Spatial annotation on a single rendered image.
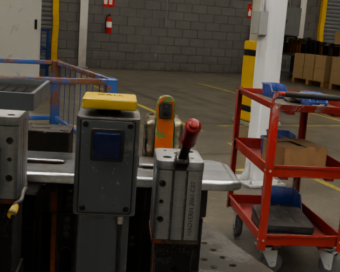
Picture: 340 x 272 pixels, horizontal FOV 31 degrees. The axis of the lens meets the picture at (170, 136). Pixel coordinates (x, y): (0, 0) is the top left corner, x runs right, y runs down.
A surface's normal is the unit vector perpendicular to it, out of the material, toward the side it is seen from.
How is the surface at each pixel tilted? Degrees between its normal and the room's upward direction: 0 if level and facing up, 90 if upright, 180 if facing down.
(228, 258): 0
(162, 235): 90
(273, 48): 90
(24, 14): 90
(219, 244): 0
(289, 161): 90
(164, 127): 78
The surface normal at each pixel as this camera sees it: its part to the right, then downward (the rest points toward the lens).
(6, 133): 0.07, 0.18
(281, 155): -0.96, -0.01
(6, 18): 0.41, 0.19
